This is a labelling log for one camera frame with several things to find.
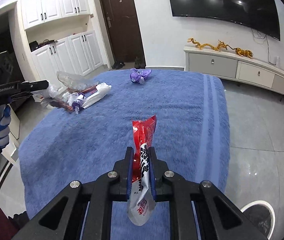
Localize red white snack packet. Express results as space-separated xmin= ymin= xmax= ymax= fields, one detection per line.
xmin=127 ymin=115 xmax=157 ymax=226

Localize white plastic packaging bag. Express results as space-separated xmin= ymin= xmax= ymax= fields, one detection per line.
xmin=82 ymin=82 xmax=112 ymax=109

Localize white round trash bin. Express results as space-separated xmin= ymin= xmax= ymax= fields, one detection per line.
xmin=240 ymin=200 xmax=276 ymax=239

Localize blue towel table cover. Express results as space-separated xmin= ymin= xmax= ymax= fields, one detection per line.
xmin=18 ymin=70 xmax=230 ymax=218

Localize red purple wrapper pile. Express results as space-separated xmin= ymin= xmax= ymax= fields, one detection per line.
xmin=40 ymin=82 xmax=99 ymax=113

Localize clear plastic bag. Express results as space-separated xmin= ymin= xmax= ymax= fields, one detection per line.
xmin=56 ymin=71 xmax=99 ymax=90

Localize black shoes pair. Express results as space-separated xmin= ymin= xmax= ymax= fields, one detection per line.
xmin=112 ymin=61 xmax=125 ymax=69

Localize purple crumpled wrapper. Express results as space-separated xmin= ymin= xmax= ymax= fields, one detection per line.
xmin=130 ymin=68 xmax=152 ymax=84

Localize brown shoes pair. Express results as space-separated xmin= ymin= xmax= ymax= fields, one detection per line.
xmin=134 ymin=57 xmax=145 ymax=69

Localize brown entrance door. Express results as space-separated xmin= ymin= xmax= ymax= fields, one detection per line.
xmin=100 ymin=0 xmax=145 ymax=64

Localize white TV cabinet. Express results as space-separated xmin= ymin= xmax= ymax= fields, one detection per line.
xmin=184 ymin=46 xmax=284 ymax=95

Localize gold tiger figurine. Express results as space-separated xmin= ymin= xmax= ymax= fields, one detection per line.
xmin=234 ymin=48 xmax=253 ymax=59

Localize gold dragon figurine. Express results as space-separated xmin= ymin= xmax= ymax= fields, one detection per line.
xmin=187 ymin=37 xmax=228 ymax=51

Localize white wall cupboards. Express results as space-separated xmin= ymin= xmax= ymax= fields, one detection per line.
xmin=21 ymin=0 xmax=103 ymax=93

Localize black wall television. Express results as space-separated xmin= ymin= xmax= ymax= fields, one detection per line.
xmin=170 ymin=0 xmax=280 ymax=41

